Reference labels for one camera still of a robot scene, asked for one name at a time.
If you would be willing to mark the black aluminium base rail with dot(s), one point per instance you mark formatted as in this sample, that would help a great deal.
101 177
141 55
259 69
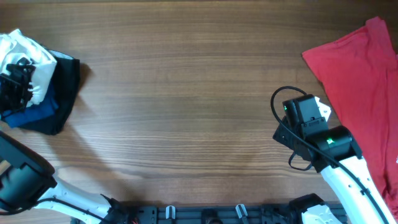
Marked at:
266 214

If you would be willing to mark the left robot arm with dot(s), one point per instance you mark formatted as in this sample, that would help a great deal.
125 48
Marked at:
30 181

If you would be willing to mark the red t-shirt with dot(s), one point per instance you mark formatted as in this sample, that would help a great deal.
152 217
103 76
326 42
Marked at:
359 75

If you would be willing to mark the white t-shirt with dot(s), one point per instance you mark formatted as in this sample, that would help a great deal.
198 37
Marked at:
14 46

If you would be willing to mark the black folded garment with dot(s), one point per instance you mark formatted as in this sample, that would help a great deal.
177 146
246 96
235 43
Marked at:
66 81

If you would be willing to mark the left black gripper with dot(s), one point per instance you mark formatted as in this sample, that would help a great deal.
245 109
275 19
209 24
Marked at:
17 79

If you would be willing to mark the blue folded shirt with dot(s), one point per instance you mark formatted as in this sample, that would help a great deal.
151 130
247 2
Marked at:
43 110

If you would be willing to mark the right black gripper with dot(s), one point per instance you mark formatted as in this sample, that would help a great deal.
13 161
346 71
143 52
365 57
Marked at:
280 134

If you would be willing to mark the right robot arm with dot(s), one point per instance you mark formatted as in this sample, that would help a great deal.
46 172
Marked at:
335 155

